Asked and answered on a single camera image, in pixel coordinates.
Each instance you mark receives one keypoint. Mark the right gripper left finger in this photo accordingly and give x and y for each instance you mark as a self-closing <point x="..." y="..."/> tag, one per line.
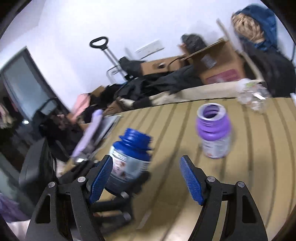
<point x="63" y="205"/>

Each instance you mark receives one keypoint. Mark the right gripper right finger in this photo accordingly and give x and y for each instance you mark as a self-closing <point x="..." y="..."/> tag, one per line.
<point x="242" y="220"/>

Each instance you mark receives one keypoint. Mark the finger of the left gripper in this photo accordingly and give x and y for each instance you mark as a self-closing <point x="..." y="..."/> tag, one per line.
<point x="118" y="212"/>

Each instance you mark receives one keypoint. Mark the blue pill bottle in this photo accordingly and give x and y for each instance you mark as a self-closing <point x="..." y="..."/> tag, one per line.
<point x="130" y="159"/>

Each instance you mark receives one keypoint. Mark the purple pill bottle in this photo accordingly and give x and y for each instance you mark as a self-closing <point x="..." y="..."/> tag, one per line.
<point x="214" y="129"/>

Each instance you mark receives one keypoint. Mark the purple handheld device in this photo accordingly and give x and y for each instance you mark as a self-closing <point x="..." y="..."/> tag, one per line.
<point x="88" y="133"/>

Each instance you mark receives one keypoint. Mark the pink bag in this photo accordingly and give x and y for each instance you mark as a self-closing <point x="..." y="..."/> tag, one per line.
<point x="82" y="102"/>

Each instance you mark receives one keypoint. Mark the silver laptop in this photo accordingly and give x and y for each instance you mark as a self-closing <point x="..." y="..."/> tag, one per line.
<point x="105" y="127"/>

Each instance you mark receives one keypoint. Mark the clear crumpled plastic bottle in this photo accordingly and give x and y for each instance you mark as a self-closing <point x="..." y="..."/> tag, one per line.
<point x="253" y="94"/>

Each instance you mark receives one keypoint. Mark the beige fabric cover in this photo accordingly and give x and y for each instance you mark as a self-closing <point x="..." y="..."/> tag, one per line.
<point x="210" y="91"/>

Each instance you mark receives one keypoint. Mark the black jacket pile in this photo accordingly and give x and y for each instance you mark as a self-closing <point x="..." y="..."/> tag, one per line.
<point x="141" y="89"/>

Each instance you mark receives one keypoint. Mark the large cardboard box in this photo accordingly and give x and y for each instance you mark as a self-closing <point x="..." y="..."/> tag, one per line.
<point x="217" y="63"/>

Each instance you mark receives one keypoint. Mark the black bag on trolley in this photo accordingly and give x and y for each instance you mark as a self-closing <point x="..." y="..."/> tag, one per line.
<point x="131" y="67"/>

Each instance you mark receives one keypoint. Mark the dark grey knit item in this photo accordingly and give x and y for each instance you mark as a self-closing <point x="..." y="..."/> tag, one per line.
<point x="193" y="42"/>

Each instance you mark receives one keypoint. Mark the woven rattan ball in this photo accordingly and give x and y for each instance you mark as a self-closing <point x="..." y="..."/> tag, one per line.
<point x="245" y="26"/>

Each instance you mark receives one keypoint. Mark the blue cloth bag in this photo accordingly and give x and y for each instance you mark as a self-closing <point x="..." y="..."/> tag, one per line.
<point x="267" y="21"/>

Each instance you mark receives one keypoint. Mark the brown cardboard box with handle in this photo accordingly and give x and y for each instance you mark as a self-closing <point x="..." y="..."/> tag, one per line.
<point x="165" y="65"/>

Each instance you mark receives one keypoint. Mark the black trolley handle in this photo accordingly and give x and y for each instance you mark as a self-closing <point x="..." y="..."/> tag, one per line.
<point x="102" y="44"/>

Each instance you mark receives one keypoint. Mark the white wall socket strip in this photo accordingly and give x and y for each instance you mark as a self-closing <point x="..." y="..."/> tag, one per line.
<point x="149" y="49"/>

